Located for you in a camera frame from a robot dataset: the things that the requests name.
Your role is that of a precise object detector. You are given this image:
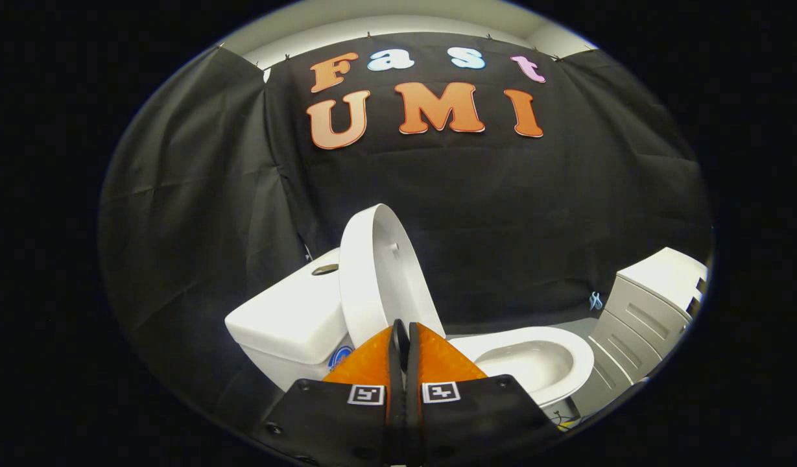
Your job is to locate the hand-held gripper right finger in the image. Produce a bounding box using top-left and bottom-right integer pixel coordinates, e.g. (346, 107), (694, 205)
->
(405, 321), (562, 467)

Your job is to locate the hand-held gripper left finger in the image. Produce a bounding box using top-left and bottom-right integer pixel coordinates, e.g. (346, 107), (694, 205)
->
(252, 318), (406, 467)

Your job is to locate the black backdrop cloth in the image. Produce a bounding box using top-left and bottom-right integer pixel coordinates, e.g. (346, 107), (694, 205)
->
(99, 32), (714, 425)

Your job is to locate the white drawer cabinet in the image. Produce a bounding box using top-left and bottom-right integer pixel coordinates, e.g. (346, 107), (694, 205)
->
(570, 246), (709, 419)

